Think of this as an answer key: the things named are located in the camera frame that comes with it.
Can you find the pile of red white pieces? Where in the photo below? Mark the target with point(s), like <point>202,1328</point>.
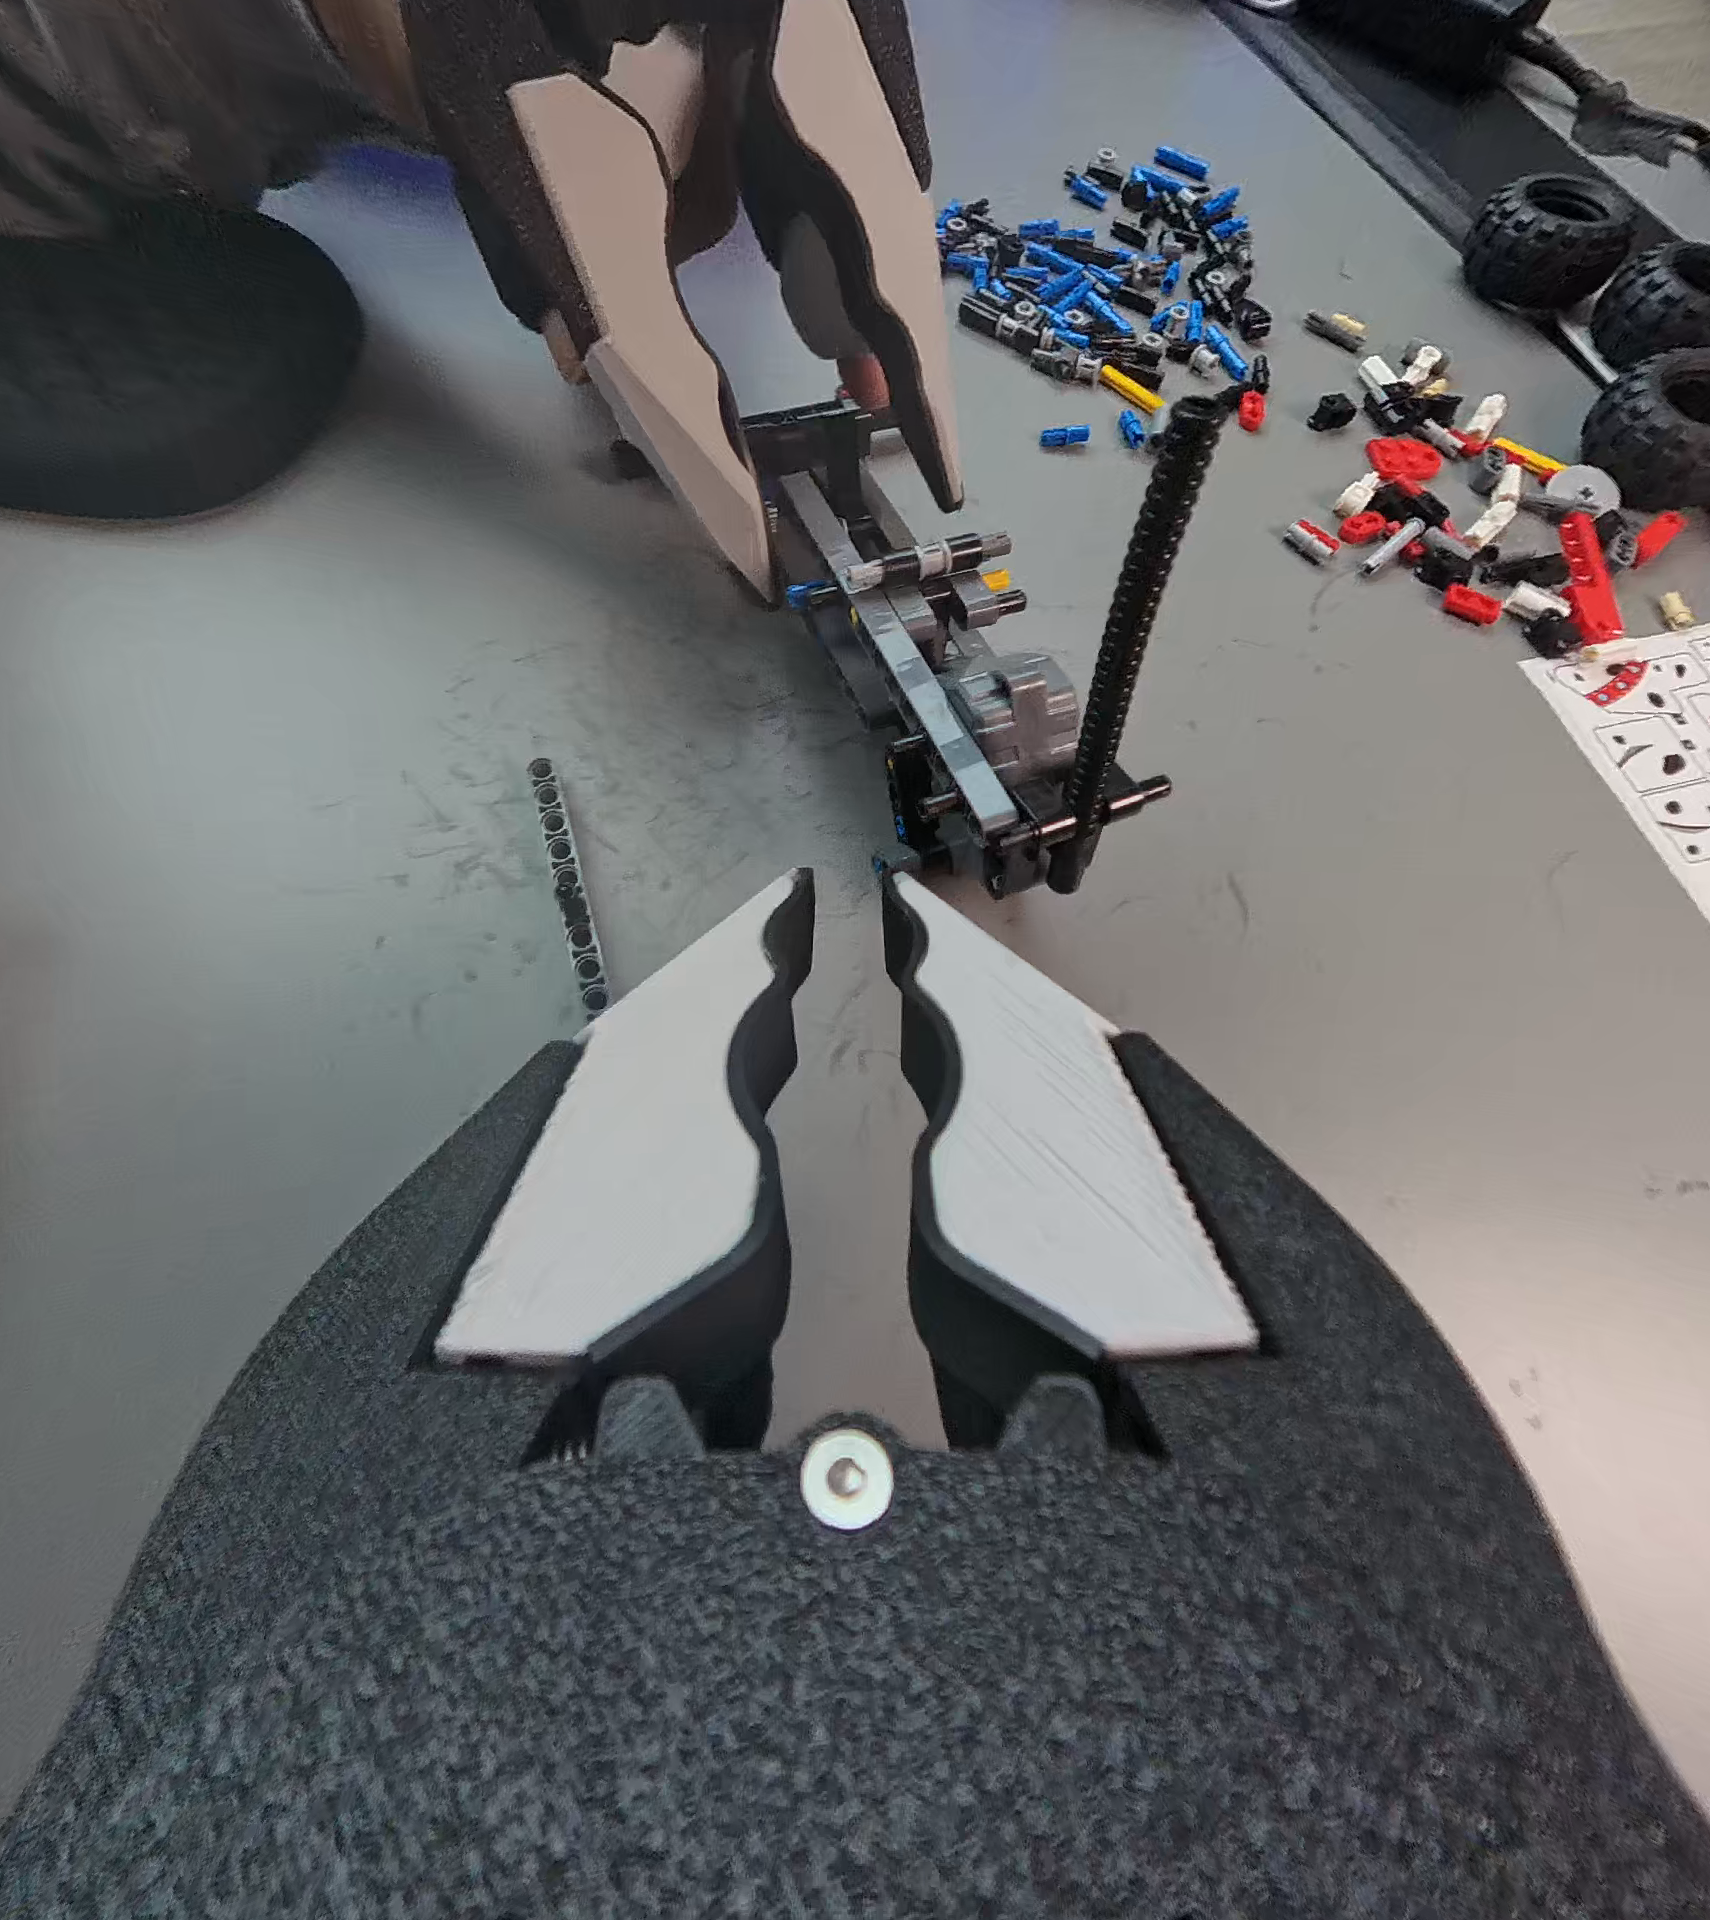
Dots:
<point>1484,511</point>

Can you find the toy truck chassis assembly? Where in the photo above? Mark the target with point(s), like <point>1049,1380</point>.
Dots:
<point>945,661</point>

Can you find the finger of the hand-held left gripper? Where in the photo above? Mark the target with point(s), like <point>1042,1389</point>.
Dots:
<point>871,195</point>
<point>630,285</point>

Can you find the pile of blue black pins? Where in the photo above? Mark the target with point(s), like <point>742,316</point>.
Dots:
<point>1094,285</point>

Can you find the sticker sheet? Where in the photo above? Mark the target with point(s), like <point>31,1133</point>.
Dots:
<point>1694,765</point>

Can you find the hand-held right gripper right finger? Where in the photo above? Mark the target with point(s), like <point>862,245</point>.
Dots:
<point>1080,1201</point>

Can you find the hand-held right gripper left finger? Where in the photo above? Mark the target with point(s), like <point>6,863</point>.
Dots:
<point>614,1201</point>

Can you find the thin black beam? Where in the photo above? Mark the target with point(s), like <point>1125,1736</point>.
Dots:
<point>571,885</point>

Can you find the person's left hand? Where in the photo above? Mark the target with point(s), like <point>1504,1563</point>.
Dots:
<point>840,301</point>

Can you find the black device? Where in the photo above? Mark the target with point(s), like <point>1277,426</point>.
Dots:
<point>1424,31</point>

